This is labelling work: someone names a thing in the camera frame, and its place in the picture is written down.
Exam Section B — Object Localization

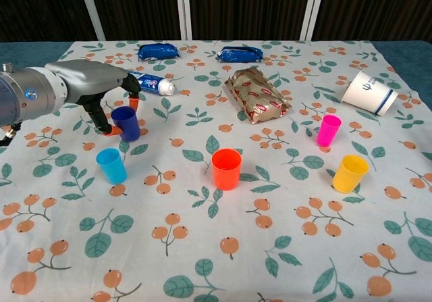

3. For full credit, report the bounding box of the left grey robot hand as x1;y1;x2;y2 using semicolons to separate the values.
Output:
45;59;142;137

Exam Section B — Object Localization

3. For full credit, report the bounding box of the dark blue plastic cup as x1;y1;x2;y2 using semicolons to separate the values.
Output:
111;105;141;143

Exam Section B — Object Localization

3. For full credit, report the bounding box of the light blue plastic cup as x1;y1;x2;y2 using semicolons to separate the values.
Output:
96;148;128;185

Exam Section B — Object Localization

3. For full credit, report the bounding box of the pink plastic cup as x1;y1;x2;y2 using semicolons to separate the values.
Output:
316;114;342;147

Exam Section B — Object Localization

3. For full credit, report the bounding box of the yellow plastic cup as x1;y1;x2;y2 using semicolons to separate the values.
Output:
332;154;370;194

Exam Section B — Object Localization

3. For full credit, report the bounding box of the white blue toothpaste tube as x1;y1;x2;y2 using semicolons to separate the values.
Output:
127;70;176;97

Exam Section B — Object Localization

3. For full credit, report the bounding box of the plump blue snack packet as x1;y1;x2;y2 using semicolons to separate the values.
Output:
138;43;182;62

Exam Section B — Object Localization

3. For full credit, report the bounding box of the flat blue snack packet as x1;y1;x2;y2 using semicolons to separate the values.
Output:
216;46;264;64

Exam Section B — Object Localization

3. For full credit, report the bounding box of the orange plastic cup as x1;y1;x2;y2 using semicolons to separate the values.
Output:
211;148;243;192

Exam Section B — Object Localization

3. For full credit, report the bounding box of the gold foil snack packet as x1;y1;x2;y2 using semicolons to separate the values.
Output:
225;67;292;125

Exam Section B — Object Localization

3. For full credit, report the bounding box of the floral tablecloth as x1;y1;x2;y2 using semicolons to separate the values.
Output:
0;40;432;302

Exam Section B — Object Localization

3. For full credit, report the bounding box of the white paper cup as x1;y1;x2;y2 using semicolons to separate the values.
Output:
340;70;400;116

